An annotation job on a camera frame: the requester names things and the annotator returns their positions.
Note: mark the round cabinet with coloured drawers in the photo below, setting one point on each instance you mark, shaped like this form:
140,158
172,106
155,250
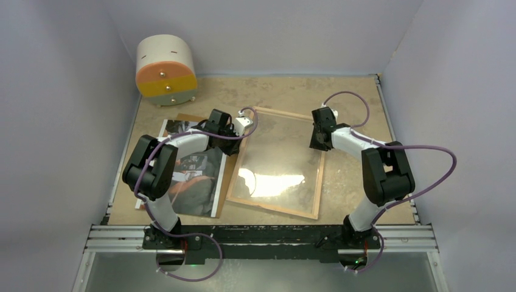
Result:
165,73

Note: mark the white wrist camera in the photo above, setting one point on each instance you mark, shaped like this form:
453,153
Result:
334,112
241,125

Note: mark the white wooden picture frame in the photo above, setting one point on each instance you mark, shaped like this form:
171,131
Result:
278,161

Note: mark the aluminium rail frame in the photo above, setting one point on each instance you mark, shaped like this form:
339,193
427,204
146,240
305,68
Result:
397,239

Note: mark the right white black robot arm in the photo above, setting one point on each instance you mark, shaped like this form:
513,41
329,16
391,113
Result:
386,173

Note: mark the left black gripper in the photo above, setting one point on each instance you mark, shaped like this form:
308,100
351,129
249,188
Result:
234,149

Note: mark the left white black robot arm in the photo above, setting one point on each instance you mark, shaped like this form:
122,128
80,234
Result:
218,124

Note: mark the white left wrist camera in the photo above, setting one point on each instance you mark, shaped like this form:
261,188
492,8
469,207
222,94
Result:
241,125

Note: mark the clear acrylic glass sheet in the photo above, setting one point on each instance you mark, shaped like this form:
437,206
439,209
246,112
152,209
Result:
278,165

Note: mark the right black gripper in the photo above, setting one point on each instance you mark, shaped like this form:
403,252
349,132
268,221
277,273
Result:
315,145

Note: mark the brown backing board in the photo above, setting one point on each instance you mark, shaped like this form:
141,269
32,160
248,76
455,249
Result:
230,169

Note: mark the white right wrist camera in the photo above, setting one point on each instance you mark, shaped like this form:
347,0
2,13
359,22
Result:
334,112

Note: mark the glossy photo print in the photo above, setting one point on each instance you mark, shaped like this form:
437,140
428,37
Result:
156,184

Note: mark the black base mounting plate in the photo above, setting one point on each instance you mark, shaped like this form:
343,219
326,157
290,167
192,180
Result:
324,243

